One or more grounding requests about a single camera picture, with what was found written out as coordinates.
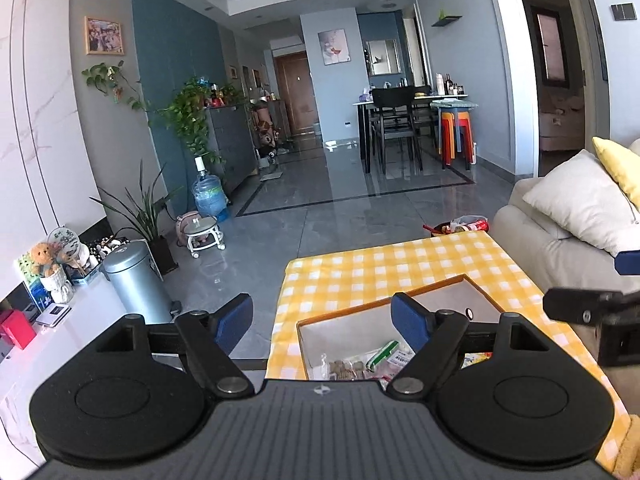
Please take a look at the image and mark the yellow checkered tablecloth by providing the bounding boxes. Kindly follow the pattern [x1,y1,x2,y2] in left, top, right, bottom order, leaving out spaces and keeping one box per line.
[266,232,631,470]

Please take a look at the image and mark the small white stool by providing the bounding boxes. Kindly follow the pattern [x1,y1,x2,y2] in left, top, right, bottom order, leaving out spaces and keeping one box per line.
[183,217,226,259]

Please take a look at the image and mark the framed art picture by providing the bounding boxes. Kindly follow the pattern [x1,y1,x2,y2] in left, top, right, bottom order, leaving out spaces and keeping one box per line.
[318,29,352,66]

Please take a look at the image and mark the grey sideboard cabinet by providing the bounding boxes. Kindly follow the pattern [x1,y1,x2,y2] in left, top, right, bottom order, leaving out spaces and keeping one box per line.
[206,106,257,195]

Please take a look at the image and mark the blue water jug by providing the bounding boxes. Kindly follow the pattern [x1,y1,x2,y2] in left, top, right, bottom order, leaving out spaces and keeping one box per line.
[192,156,230,222]

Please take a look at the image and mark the potted long-leaf plant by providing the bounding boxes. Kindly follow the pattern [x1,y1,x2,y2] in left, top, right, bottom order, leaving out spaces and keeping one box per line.
[91,162,179,276]

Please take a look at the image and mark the green raisin bag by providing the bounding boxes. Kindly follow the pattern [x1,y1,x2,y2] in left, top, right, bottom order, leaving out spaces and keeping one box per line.
[366,340,399,373]

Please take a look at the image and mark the hanging green vine plant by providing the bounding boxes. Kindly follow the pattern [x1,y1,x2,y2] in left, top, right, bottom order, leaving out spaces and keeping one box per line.
[81,61,246,167]

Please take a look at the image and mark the red box on console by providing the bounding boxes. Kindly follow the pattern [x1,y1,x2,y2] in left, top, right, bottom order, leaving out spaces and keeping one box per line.
[0,310,36,350]

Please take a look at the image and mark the beige sofa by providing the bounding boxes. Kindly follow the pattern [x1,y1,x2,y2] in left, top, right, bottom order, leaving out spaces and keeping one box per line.
[490,136,640,306]

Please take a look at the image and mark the stacked orange red stools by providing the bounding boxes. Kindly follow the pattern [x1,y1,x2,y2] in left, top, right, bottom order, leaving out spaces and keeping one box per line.
[431,98,477,169]

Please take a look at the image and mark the black dining table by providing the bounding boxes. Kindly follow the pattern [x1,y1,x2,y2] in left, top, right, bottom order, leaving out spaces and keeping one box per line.
[354,87,476,172]

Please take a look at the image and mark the silver trash can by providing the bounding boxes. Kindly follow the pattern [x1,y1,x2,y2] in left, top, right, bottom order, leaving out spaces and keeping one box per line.
[101,240,182,324]

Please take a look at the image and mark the orange cardboard box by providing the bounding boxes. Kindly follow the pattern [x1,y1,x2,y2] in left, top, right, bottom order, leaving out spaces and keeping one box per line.
[296,274,503,380]

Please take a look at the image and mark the brown entrance door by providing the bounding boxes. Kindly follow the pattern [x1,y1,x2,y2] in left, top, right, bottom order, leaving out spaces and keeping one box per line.
[274,51,319,136]

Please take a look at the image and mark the teddy bear toy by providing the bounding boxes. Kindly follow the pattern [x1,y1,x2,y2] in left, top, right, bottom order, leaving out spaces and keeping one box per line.
[30,242,60,278]

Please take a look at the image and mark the black dining chair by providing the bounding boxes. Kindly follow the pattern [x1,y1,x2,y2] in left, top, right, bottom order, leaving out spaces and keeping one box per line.
[371,86,423,174]

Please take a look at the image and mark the white tv console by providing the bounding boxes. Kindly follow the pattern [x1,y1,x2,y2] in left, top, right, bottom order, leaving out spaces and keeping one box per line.
[1,276,125,479]

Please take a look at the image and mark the framed photo on wall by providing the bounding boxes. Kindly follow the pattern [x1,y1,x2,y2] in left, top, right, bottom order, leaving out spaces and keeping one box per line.
[85,16,125,56]

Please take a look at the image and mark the cream pillow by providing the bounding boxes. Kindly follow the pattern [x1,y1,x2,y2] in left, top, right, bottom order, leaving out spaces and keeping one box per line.
[523,150,639,257]

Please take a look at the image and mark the yellow plush blanket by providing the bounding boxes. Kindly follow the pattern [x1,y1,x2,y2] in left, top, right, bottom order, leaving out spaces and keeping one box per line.
[613,415,640,480]

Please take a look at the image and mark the yellow pillow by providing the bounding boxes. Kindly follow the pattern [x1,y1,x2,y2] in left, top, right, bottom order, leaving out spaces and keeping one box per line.
[591,136,640,209]

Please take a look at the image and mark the clear bag white candies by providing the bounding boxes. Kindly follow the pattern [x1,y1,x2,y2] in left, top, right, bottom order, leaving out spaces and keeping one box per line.
[316,354,368,382]

